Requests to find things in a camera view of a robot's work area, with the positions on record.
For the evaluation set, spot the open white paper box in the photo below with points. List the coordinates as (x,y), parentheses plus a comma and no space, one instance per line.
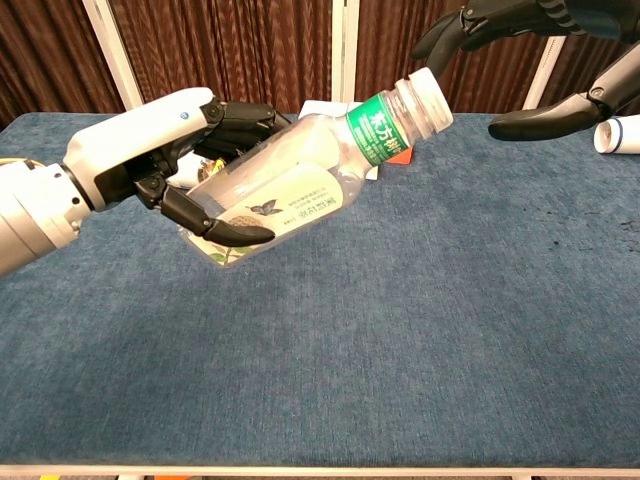
(372,173)

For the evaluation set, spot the white upright frame post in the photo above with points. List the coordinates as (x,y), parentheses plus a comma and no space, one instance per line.
(344,50)

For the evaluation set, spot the white bottle cap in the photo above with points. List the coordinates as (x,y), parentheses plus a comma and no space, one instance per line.
(432,102)

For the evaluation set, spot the white slanted frame post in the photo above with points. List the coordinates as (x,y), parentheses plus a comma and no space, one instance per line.
(542,75)
(112,50)

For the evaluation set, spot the clear plastic water bottle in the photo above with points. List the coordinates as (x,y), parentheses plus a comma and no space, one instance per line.
(310,165)

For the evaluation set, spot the light blue cube block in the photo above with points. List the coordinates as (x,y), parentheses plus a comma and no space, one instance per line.
(320,107)

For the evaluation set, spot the brown curtain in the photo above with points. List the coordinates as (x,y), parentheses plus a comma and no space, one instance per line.
(225,50)

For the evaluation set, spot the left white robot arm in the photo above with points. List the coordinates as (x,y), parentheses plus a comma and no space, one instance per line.
(35,210)

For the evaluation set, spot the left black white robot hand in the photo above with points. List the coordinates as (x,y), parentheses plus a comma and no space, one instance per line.
(140,130)

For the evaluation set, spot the blue table cloth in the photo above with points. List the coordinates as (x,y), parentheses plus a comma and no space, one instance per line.
(350,325)

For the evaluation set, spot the orange cube block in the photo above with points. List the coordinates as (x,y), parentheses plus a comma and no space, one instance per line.
(406,157)

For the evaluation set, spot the yellow white snack bag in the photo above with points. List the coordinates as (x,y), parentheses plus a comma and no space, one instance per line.
(186,172)

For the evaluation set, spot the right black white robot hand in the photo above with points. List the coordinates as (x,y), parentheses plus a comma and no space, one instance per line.
(530,17)

